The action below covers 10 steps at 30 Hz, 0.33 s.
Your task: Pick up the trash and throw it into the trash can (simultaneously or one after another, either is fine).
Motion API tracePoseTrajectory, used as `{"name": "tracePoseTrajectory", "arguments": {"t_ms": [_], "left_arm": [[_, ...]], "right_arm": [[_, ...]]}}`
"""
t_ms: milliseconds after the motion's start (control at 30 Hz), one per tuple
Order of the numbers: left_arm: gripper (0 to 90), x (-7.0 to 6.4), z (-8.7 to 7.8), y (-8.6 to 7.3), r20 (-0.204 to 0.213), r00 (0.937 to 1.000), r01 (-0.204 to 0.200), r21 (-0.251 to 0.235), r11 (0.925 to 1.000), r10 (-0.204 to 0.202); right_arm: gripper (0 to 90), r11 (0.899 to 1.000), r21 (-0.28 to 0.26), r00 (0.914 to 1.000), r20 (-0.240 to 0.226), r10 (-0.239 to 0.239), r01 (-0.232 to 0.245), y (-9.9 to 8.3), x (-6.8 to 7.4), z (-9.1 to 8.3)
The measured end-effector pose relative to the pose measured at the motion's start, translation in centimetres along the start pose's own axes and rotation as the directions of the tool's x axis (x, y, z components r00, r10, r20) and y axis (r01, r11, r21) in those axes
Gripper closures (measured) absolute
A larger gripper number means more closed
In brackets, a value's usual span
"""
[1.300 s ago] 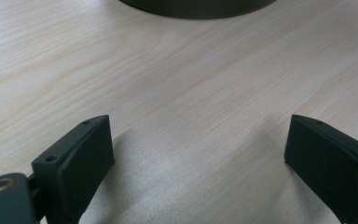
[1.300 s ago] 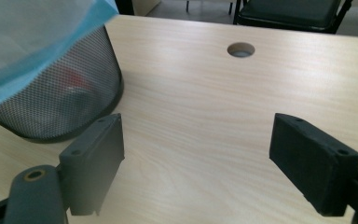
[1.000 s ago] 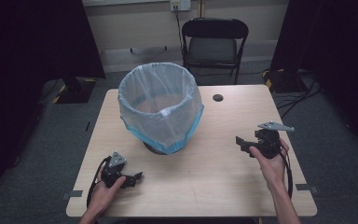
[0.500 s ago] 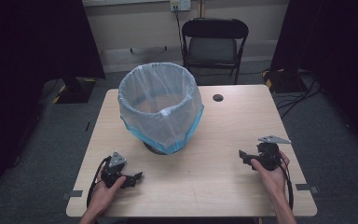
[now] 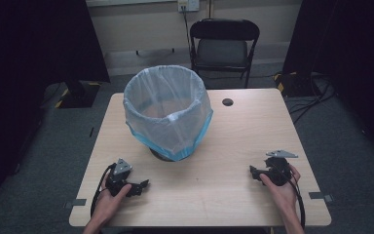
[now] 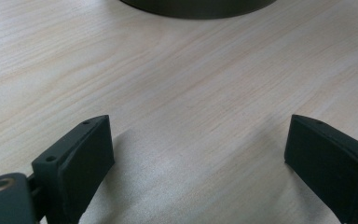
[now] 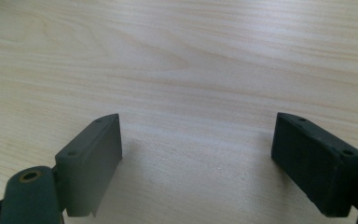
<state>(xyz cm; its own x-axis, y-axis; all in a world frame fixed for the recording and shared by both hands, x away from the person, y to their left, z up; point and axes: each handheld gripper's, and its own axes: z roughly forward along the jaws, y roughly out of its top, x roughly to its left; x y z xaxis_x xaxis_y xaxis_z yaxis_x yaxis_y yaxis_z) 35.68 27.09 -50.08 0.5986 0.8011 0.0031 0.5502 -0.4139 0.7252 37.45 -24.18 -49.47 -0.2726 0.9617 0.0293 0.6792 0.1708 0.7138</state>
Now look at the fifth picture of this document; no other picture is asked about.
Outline black curtain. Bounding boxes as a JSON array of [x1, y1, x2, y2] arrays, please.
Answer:
[[281, 0, 374, 157], [0, 0, 112, 225]]

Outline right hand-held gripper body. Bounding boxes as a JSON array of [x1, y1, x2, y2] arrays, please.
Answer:
[[264, 149, 299, 187]]

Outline person's right hand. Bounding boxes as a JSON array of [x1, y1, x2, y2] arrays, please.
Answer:
[[259, 164, 302, 213]]

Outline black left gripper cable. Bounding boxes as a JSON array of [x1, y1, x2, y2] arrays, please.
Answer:
[[90, 163, 117, 218]]

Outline person's left hand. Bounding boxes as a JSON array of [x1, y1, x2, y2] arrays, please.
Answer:
[[91, 182, 132, 225]]

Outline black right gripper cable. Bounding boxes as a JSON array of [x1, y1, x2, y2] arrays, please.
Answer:
[[272, 165, 307, 230]]

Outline black stand base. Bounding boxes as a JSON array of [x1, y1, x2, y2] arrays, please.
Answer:
[[273, 71, 323, 98], [54, 79, 102, 109]]

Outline black folding chair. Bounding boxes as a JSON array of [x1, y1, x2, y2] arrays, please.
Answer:
[[189, 18, 261, 90]]

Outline trash bin with blue liner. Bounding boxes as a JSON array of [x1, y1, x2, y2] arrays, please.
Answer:
[[122, 64, 214, 163]]

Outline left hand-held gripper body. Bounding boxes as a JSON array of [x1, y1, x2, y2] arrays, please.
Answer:
[[105, 158, 134, 196]]

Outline black wall cable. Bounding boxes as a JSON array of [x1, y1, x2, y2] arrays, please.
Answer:
[[181, 5, 193, 55]]

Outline black floor cables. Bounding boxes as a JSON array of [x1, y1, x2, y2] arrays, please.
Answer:
[[285, 73, 337, 125]]

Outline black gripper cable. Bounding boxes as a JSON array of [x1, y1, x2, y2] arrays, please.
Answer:
[[272, 165, 307, 230], [90, 163, 117, 218]]

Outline black trash bin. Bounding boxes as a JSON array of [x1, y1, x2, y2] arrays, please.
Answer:
[[149, 147, 175, 163]]

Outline grey tape strip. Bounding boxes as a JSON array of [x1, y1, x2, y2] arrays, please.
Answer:
[[63, 198, 88, 210], [308, 191, 334, 204]]

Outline white wall outlet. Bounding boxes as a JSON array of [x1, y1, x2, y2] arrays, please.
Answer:
[[177, 0, 201, 14]]

